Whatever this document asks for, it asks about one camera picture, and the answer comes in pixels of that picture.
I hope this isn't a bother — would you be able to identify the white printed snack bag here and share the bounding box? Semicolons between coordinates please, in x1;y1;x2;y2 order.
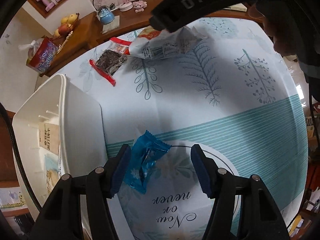
129;27;206;60

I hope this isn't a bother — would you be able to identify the blue foil candy packet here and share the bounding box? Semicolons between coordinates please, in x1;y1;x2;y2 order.
124;130;171;194

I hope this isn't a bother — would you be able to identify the person's right hand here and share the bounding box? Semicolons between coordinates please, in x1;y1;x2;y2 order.
247;0;319;67

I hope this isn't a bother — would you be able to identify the cream printed snack packet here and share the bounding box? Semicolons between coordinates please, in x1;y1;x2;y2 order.
138;26;161;40

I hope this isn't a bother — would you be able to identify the pink small figurine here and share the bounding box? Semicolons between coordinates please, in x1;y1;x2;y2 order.
132;0;148;13

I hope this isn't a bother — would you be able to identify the pink glass dome ornament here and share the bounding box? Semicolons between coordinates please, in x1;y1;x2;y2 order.
118;0;133;12

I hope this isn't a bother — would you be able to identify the white set top box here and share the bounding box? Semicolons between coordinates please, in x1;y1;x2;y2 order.
225;3;247;12

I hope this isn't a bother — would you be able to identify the blue snow globe teapot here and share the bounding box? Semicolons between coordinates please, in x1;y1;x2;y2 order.
97;5;115;25

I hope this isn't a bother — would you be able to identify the cracker bag in bin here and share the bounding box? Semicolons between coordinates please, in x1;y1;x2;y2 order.
44;153;61;194

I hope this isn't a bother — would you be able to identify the red edged dark snack packet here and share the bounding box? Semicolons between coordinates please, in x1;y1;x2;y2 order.
89;49;127;87

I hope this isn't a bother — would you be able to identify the wooden tv cabinet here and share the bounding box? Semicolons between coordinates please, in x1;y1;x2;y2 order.
38;0;263;78

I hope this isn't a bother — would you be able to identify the beige soda cracker packet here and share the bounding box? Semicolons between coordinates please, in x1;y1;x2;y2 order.
38;122;60;155

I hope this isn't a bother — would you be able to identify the white plastic storage bin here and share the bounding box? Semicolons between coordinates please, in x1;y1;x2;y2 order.
12;74;110;233

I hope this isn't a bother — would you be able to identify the fruit bowl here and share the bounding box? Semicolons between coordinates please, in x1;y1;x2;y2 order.
53;13;80;38

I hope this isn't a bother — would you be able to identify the red purple gift bag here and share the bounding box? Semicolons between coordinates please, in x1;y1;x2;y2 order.
18;36;59;74

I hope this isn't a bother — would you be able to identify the black cable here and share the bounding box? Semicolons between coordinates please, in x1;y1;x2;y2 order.
0;102;42;212

